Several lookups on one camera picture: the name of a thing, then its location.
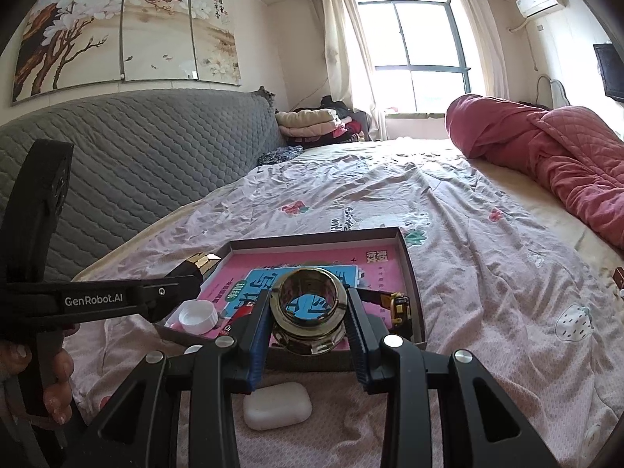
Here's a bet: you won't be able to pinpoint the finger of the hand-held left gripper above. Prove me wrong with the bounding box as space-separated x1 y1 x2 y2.
144 274 203 307

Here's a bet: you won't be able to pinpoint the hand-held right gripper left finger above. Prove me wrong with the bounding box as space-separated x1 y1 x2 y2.
97 290 272 468

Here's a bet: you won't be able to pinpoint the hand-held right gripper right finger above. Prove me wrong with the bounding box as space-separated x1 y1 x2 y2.
344 289 557 468

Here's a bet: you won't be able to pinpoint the red lighter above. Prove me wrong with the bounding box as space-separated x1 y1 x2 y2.
219 313 250 336

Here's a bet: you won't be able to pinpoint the black gold tube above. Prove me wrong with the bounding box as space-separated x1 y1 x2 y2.
170 251 221 284

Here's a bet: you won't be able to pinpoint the shallow grey cardboard box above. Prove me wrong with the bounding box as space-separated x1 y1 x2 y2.
153 227 429 354

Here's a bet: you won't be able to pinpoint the person's left hand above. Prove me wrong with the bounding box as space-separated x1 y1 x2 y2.
0 324 81 427

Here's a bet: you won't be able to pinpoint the white round lid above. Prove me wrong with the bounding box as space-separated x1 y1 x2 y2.
178 300 218 335

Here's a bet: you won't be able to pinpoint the white rounded plastic case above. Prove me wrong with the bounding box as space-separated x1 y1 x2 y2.
244 381 313 431

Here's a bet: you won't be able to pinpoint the pink and blue book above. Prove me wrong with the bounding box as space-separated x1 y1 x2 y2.
166 248 415 342

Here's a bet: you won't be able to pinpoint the grey quilted headboard cover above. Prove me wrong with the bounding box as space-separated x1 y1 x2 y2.
0 92 288 284

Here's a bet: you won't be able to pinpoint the pink printed bed sheet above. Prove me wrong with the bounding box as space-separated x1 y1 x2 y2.
63 139 624 468

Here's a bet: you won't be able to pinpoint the blue patterned cloth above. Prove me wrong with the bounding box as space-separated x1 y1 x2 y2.
257 146 303 167

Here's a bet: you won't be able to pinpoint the folded beige blankets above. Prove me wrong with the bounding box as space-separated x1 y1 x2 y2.
275 108 342 140

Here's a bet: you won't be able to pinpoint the dark clothes pile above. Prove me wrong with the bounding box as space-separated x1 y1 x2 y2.
319 95 366 143

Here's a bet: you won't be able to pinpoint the rolled pink quilt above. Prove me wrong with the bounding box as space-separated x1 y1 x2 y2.
446 94 624 249

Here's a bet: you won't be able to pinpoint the dark framed window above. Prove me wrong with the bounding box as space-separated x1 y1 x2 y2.
358 2 471 113

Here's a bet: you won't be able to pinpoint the cream curtain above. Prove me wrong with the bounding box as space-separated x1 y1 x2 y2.
319 0 386 140
451 0 510 103

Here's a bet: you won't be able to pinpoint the white air conditioner pipe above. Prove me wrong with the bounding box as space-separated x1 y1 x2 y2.
509 17 538 71

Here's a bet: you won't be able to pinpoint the black flat television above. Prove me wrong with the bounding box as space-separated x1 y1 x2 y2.
593 43 624 103

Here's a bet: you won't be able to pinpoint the white air conditioner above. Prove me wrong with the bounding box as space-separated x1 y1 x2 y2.
516 0 569 18

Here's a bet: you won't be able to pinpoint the black strap gold buckle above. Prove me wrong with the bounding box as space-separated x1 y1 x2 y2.
361 289 413 338

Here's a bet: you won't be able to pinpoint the floral wall painting panel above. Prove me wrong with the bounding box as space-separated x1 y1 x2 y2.
12 0 128 103
119 0 196 83
188 0 242 86

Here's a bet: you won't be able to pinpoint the white wire frame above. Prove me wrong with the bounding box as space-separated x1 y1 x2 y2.
536 75 569 108

